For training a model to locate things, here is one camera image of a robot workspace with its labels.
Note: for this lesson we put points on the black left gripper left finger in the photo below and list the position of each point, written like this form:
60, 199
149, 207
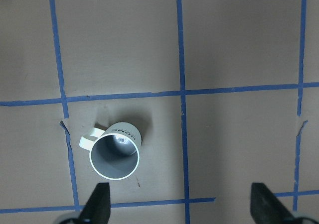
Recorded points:
98, 207

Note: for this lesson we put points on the white grey mug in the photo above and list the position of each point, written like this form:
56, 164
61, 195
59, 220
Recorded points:
114, 153

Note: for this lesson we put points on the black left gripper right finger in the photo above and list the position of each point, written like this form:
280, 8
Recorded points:
265, 208

